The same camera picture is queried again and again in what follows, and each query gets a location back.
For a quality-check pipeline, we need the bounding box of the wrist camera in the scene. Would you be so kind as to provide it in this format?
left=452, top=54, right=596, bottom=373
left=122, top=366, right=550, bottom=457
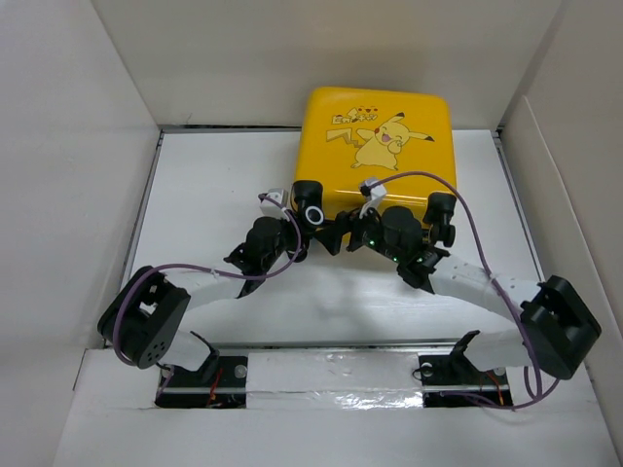
left=359, top=177, right=387, bottom=217
left=258, top=188, right=288, bottom=219

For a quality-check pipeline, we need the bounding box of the metal base rail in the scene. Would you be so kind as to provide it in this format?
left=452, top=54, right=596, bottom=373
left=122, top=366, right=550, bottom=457
left=155, top=345, right=514, bottom=410

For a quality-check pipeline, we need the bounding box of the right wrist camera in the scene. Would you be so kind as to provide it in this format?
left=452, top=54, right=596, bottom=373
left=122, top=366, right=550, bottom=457
left=359, top=177, right=387, bottom=217

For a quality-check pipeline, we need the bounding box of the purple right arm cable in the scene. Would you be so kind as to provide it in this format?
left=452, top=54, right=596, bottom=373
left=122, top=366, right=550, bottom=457
left=362, top=169, right=561, bottom=410

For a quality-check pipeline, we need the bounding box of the yellow hard-shell suitcase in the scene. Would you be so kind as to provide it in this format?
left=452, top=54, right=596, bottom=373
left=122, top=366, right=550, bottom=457
left=291, top=87, right=457, bottom=247

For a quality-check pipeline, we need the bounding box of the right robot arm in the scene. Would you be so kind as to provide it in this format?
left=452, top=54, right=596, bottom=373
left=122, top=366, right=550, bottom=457
left=314, top=207, right=602, bottom=382

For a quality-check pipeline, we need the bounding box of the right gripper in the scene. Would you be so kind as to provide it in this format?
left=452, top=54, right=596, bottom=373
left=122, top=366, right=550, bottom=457
left=312, top=199, right=403, bottom=265

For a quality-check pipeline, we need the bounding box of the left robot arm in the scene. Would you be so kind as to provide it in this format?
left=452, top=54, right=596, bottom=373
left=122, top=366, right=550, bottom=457
left=96, top=209, right=316, bottom=386

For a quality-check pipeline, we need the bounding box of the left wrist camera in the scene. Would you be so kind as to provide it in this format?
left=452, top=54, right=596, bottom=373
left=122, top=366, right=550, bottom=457
left=258, top=188, right=288, bottom=219

